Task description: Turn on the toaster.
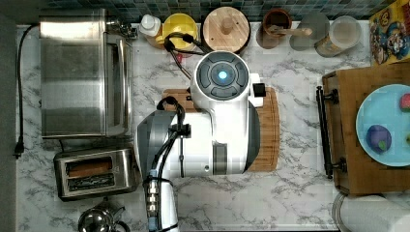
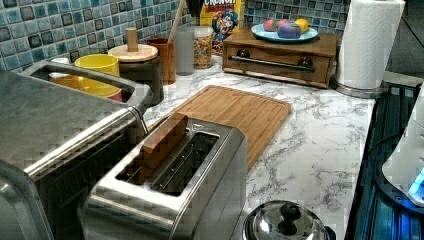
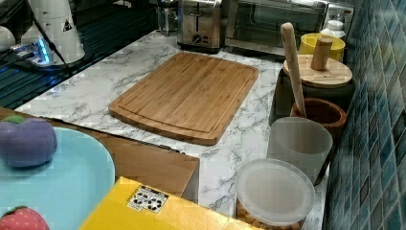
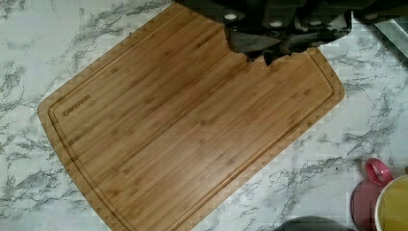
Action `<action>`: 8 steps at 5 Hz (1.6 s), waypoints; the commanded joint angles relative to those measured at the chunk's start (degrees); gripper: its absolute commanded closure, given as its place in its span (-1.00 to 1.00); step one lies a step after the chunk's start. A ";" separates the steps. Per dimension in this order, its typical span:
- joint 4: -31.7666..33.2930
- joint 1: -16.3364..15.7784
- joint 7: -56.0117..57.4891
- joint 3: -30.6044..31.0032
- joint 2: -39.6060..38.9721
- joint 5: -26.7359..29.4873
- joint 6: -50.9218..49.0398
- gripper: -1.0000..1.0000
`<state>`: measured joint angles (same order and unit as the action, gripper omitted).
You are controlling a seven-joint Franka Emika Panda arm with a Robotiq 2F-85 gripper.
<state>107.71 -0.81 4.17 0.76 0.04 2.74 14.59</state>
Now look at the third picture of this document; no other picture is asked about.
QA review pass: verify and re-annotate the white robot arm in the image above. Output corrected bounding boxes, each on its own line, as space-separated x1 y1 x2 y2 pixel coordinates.
21 0 85 67

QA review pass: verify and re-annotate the silver two-slot toaster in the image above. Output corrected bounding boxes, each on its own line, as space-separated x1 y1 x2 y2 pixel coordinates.
177 0 223 53

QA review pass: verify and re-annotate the stainless toaster oven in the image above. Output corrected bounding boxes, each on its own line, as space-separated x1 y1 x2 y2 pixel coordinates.
225 0 354 56

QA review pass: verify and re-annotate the glass jar by toaster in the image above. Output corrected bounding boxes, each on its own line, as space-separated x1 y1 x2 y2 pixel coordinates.
158 0 178 36

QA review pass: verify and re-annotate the bamboo cutting board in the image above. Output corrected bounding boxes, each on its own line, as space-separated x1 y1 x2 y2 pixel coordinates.
108 52 259 146

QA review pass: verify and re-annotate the wooden serving tray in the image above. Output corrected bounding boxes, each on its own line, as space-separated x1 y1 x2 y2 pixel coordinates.
1 108 199 201

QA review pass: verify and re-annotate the clear lidded cereal jar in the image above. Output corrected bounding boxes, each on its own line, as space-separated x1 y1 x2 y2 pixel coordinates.
236 159 315 230

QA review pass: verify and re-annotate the frosted plastic cup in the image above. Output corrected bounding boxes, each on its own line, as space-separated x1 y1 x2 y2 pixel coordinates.
267 117 333 184

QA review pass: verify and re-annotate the yellow cereal box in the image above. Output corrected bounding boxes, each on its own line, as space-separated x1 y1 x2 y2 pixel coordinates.
79 177 260 230

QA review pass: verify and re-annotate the wooden pestle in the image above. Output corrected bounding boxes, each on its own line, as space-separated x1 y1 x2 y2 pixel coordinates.
281 22 306 117

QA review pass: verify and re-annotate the black pot with wooden lid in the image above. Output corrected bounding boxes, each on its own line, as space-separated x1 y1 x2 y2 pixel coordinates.
272 51 355 115

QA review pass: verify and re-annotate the yellow mug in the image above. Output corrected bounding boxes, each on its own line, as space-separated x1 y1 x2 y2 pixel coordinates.
299 34 346 61

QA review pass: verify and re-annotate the brown wooden mortar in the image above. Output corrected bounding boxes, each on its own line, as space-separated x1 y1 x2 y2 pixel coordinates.
290 98 347 141

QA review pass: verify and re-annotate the light blue plate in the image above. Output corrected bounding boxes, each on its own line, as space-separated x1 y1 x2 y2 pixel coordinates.
0 127 115 230

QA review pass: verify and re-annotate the white capped bottle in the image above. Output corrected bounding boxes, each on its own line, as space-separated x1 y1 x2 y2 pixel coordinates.
321 20 346 39

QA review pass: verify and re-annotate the purple plush plum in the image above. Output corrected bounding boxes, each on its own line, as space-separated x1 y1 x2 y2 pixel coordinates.
0 115 57 168

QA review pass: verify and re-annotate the red plush strawberry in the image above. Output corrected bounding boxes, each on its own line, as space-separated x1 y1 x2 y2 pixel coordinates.
0 206 50 230

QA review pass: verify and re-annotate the black power cable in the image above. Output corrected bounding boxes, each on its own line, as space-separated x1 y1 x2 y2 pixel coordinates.
24 0 72 76

